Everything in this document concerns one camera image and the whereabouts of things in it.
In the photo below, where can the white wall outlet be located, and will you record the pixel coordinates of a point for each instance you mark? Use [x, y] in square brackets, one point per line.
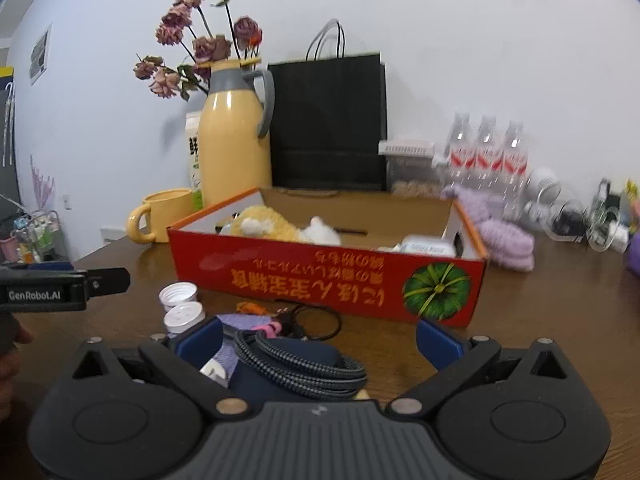
[66, 202]

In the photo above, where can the dried rose bouquet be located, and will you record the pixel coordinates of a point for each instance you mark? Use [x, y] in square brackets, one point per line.
[200, 50]

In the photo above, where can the clear plastic bead jar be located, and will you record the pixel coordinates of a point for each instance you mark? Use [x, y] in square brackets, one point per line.
[425, 246]

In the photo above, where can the small white fan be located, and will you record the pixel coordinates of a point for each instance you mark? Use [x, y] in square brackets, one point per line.
[542, 195]

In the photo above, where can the small tan packet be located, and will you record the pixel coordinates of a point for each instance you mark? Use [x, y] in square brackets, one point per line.
[363, 394]

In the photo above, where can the white round cap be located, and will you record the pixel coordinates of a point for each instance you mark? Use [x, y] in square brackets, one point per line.
[184, 317]

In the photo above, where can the red cardboard box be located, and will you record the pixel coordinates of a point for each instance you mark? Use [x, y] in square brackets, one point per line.
[325, 280]

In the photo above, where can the small black device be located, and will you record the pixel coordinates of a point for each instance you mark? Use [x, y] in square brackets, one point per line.
[606, 195]

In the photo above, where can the purple knitted cloth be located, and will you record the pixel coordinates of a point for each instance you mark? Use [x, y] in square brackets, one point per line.
[222, 360]

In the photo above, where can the white wall socket panel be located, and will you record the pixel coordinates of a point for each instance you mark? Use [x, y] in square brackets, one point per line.
[113, 235]

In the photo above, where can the wall poster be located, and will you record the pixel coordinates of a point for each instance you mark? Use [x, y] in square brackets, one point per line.
[40, 55]

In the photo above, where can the white ridged jar lid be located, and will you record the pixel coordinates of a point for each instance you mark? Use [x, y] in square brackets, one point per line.
[178, 296]

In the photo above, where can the metal storage rack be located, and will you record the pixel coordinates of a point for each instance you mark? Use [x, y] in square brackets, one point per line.
[35, 240]

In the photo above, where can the yellow snack packet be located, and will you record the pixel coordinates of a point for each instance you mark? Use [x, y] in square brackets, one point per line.
[634, 205]

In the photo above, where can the black paper bag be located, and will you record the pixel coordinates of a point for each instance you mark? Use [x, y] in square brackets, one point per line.
[327, 125]

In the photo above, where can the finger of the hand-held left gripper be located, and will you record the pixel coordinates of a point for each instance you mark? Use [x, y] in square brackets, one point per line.
[110, 281]
[50, 266]

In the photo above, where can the small orange trinket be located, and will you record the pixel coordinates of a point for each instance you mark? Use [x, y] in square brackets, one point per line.
[251, 308]

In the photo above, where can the yellow mug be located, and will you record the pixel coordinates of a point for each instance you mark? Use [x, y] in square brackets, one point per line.
[167, 212]

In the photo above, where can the small pink clip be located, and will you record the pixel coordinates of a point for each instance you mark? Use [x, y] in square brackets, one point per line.
[267, 330]

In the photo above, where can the purple bag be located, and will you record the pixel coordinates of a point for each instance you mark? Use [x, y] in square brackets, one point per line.
[634, 260]

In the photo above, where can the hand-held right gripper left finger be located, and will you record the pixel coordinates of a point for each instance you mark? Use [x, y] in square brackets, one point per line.
[200, 342]

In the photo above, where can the clear food container white lid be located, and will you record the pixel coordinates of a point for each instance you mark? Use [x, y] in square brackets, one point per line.
[410, 175]

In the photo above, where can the yellow thermos jug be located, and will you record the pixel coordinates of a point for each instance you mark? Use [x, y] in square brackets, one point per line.
[235, 145]

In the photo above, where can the purple flower wall sticker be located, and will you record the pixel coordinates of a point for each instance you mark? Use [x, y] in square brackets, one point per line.
[42, 185]

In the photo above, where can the person's left hand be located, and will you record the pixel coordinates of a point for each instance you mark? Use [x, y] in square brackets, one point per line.
[11, 367]

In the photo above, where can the navy zip pouch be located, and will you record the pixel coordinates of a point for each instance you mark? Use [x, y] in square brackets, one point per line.
[250, 386]

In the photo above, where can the white milk carton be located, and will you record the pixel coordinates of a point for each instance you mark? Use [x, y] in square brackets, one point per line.
[194, 160]

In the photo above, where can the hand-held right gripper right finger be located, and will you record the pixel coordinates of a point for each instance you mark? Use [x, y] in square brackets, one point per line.
[439, 342]

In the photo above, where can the yellow white plush toy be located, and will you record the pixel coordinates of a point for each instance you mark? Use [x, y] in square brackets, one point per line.
[270, 222]

